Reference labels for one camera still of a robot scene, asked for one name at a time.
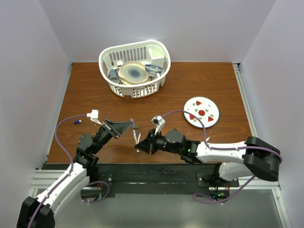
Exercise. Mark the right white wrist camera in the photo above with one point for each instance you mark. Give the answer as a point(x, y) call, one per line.
point(159, 123)

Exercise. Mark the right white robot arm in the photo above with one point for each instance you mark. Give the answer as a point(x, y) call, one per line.
point(252, 157)

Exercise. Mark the blue patterned white bowl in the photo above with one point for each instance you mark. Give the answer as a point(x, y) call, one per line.
point(153, 70)

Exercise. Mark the beige blue-centred plate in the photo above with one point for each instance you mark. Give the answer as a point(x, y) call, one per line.
point(133, 72)

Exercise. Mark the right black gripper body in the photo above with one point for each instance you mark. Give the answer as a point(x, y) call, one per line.
point(157, 142)

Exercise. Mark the watermelon pattern round plate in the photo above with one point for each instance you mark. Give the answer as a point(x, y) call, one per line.
point(204, 109)

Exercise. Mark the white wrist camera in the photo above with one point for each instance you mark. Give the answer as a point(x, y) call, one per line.
point(159, 123)
point(93, 115)

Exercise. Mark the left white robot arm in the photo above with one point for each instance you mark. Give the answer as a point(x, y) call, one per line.
point(41, 211)

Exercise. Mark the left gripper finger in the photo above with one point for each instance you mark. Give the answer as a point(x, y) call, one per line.
point(112, 124)
point(119, 130)

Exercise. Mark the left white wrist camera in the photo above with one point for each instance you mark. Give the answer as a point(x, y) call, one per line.
point(93, 115)

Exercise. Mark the white plastic dish basket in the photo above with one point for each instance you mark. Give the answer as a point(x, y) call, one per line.
point(145, 52)

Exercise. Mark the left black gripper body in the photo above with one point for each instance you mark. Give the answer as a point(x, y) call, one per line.
point(103, 136)

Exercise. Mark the aluminium frame rail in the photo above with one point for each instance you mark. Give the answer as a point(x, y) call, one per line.
point(275, 187)

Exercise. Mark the grey-white mug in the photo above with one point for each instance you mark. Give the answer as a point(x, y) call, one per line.
point(113, 76)

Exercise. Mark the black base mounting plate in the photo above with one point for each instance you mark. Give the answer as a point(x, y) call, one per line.
point(153, 178)

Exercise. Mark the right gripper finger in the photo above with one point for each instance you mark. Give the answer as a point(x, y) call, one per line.
point(145, 144)
point(144, 148)

